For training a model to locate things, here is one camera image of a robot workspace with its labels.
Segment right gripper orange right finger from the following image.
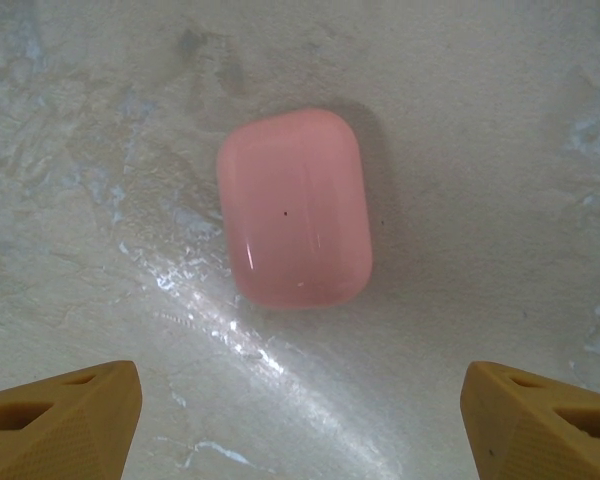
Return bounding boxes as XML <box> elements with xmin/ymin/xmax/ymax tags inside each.
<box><xmin>460</xmin><ymin>360</ymin><xmax>600</xmax><ymax>480</ymax></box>

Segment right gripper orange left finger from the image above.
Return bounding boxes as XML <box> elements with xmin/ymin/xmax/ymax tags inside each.
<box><xmin>0</xmin><ymin>360</ymin><xmax>144</xmax><ymax>480</ymax></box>

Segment pink earbud charging case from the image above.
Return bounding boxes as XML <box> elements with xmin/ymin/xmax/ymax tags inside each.
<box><xmin>216</xmin><ymin>107</ymin><xmax>374</xmax><ymax>312</ymax></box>

